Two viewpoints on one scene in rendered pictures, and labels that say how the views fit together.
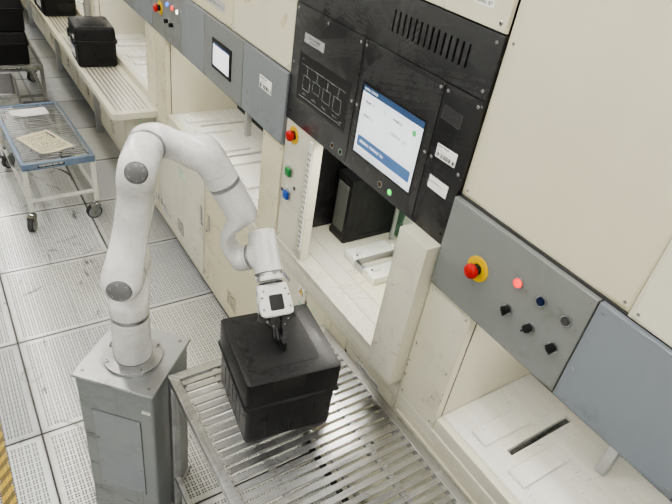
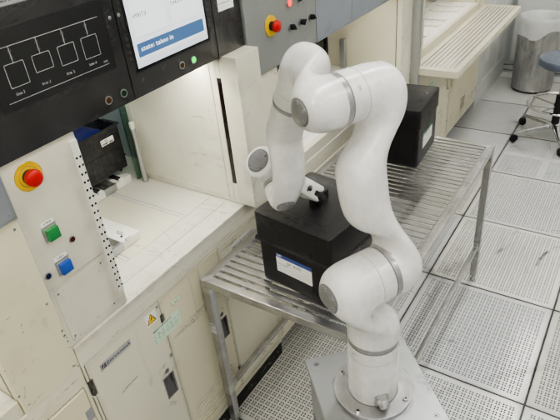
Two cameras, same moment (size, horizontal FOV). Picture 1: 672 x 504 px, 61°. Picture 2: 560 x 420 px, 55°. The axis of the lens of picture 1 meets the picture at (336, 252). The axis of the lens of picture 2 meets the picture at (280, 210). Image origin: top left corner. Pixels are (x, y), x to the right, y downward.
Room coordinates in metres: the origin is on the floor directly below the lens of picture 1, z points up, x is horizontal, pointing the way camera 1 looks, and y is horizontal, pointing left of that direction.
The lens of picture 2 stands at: (1.73, 1.40, 1.88)
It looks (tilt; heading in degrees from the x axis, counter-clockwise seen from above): 33 degrees down; 254
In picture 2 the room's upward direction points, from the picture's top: 6 degrees counter-clockwise
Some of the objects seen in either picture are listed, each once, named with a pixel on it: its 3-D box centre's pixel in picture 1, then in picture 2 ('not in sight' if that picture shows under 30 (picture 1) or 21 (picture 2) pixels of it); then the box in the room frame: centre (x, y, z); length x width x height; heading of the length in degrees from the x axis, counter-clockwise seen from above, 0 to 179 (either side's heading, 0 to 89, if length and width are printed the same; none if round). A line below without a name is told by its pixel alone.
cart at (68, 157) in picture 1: (48, 160); not in sight; (3.34, 2.01, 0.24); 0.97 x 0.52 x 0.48; 41
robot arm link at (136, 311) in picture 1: (129, 277); (361, 302); (1.34, 0.61, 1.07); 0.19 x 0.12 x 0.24; 12
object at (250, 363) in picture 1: (278, 349); (319, 212); (1.24, 0.12, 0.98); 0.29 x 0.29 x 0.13; 30
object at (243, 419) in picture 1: (275, 379); (321, 247); (1.24, 0.12, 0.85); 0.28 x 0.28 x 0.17; 30
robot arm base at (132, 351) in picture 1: (131, 335); (372, 363); (1.31, 0.61, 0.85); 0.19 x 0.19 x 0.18
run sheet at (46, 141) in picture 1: (44, 140); not in sight; (3.18, 1.92, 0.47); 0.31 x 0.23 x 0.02; 60
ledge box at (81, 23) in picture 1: (92, 40); not in sight; (3.81, 1.86, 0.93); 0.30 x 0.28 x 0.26; 35
